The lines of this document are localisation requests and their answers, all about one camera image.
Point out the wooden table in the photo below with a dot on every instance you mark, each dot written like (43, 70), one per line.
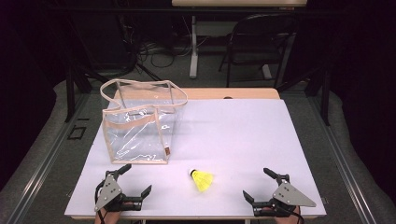
(249, 93)

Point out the black metal stand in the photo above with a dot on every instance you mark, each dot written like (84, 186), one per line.
(325, 102)
(70, 93)

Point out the yellow shuttlecock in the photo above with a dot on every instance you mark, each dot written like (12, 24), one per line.
(204, 180)

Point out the white table board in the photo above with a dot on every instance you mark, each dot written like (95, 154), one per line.
(249, 140)

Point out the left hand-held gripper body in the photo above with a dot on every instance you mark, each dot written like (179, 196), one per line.
(109, 191)

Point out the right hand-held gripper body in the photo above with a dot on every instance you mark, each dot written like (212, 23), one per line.
(289, 194)

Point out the clear plastic bag beige trim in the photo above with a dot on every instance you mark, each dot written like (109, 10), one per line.
(137, 140)

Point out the person's right hand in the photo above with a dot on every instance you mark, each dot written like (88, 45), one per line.
(289, 220)

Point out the black folding chair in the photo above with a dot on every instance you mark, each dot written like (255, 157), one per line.
(258, 34)

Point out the person's left hand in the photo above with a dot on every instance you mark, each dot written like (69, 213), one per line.
(107, 217)

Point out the grey metal stand leg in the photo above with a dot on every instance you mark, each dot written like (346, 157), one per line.
(194, 46)

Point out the metal floor rail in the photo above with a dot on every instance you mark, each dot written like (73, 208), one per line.
(345, 161)
(46, 161)

